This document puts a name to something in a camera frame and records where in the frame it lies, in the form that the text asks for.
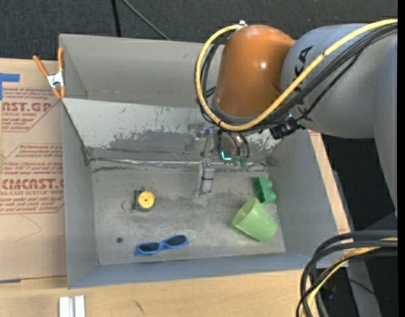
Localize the brown cardboard board red print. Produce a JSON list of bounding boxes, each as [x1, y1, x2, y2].
[[0, 57, 69, 282]]

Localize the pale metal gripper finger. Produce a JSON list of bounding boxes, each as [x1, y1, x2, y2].
[[189, 123, 214, 157], [193, 158, 216, 197]]

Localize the blue sunglasses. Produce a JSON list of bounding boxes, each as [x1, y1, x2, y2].
[[134, 234, 190, 257]]

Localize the light green plastic cup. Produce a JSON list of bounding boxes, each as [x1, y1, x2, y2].
[[231, 197, 278, 243]]

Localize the grey metal bin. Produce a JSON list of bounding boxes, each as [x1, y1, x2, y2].
[[58, 34, 342, 289]]

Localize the dark green toy block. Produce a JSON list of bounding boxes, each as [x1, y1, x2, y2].
[[251, 176, 278, 205]]

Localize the yellow and black tape measure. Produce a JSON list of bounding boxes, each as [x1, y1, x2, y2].
[[121, 189, 156, 213]]

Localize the black cylinder on white bracket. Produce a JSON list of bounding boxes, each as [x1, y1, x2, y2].
[[268, 113, 305, 141]]

